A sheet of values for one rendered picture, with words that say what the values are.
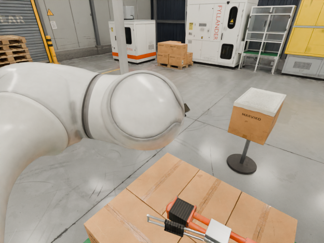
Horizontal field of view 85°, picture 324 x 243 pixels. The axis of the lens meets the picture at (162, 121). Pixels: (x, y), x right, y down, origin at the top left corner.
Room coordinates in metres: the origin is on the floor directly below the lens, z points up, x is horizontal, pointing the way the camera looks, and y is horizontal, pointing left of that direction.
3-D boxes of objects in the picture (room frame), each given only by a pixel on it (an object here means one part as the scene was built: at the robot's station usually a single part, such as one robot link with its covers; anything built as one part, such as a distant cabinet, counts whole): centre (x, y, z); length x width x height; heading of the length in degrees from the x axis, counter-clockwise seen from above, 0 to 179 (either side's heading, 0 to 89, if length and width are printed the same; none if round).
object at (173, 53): (7.86, -0.57, 0.45); 1.21 x 1.03 x 0.91; 53
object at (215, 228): (0.32, -0.18, 1.20); 0.07 x 0.07 x 0.04; 58
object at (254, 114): (1.88, -1.14, 0.82); 0.60 x 0.40 x 0.40; 140
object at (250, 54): (7.09, -3.75, 0.32); 1.25 x 0.52 x 0.63; 53
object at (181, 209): (0.39, -0.07, 1.20); 0.08 x 0.07 x 0.05; 58
